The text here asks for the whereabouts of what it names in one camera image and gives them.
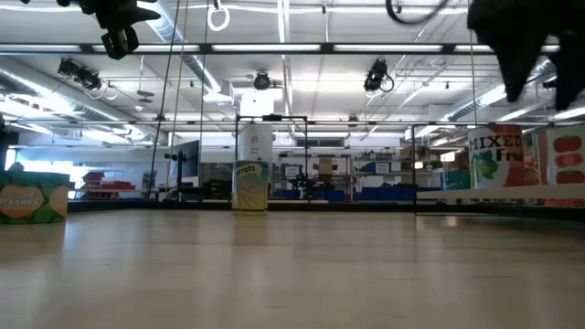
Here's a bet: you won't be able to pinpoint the dark hanging cable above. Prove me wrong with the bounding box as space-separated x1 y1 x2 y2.
146 0 182 201

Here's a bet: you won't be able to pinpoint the black beam with light strips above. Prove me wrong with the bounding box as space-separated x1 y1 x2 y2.
0 42 585 57

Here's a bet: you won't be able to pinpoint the black overhead camera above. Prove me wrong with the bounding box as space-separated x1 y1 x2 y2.
252 70 272 91
363 58 396 93
57 57 103 91

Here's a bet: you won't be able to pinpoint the white box with tomatoes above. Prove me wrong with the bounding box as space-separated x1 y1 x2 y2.
536 124 585 186

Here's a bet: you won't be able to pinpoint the dark monitor screen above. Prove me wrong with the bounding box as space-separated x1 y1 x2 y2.
171 139 201 184

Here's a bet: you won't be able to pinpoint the white cylinder column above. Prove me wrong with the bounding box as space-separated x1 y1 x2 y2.
239 123 274 163

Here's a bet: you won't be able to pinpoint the red plastic bins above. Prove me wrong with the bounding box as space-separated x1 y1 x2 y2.
81 171 137 192

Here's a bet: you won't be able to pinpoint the yellow carrots can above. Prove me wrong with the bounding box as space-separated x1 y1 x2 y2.
231 159 271 216

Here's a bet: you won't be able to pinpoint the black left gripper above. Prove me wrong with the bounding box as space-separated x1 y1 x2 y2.
57 0 162 31

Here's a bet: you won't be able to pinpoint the thick black cable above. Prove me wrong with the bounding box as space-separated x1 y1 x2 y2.
386 0 452 27

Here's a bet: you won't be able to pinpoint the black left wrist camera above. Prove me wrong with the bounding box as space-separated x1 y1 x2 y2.
100 26 141 61

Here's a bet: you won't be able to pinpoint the white cable ring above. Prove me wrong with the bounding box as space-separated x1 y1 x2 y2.
207 0 231 33

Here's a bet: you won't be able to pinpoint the cardboard box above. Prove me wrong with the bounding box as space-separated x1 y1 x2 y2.
318 157 339 177

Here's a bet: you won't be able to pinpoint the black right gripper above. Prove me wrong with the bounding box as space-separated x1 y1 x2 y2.
468 0 585 111

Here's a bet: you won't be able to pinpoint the green box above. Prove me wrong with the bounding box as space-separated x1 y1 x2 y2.
0 170 71 226

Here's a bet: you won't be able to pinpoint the black table edge rail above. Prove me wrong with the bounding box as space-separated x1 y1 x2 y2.
67 199 585 221

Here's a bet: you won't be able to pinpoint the mixed fruit can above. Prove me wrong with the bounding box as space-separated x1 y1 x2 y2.
467 123 527 190

